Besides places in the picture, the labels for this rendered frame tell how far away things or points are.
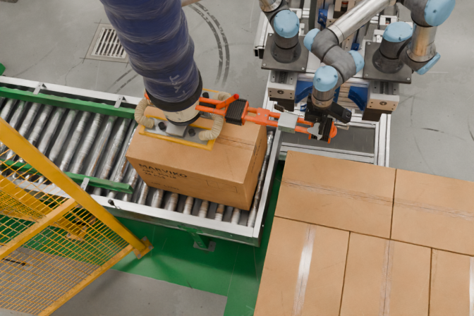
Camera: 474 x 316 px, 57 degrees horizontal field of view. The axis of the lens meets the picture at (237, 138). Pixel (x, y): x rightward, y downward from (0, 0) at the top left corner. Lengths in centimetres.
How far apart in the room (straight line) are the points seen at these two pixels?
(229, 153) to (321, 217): 63
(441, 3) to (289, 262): 138
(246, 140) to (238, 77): 141
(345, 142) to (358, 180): 52
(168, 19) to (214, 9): 257
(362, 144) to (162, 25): 188
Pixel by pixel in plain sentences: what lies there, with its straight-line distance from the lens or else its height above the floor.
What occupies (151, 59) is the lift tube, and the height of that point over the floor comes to 170.
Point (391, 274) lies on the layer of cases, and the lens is 237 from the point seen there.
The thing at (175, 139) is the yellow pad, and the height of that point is 117.
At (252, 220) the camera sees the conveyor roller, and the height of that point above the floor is 55.
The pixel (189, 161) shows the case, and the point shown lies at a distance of 209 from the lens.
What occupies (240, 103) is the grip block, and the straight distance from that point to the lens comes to 179.
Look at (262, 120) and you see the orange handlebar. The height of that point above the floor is 129.
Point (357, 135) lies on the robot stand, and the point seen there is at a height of 21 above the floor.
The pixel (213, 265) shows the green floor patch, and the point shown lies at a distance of 290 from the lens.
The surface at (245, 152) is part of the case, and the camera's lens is 207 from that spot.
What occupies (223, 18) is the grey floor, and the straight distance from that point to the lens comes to 385.
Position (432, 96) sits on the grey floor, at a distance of 351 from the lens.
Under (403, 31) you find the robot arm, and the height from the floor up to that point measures 127.
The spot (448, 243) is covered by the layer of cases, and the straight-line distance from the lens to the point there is 248.
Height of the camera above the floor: 281
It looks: 62 degrees down
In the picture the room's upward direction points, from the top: 11 degrees counter-clockwise
